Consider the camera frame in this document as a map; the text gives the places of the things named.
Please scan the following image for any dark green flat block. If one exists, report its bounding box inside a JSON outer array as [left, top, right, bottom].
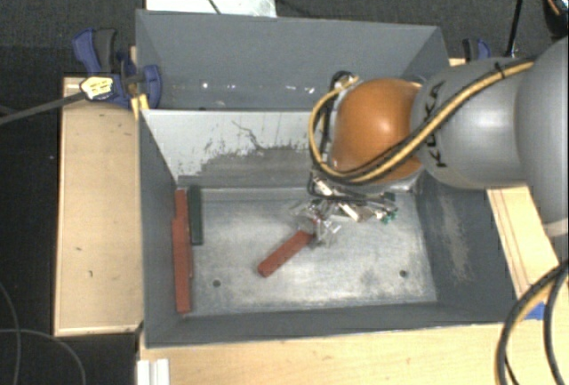
[[187, 184, 205, 247]]

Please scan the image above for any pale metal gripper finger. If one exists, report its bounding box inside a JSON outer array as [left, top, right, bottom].
[[291, 203, 325, 236], [312, 216, 343, 249]]

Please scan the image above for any grey metal bin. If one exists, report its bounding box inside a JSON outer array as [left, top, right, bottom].
[[133, 8, 519, 349]]

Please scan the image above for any pale wood flat board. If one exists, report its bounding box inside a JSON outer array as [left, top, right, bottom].
[[53, 76, 146, 338]]

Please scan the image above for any red-brown block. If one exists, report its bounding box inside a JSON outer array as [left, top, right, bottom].
[[257, 229, 315, 278], [173, 188, 191, 225], [171, 217, 194, 316]]

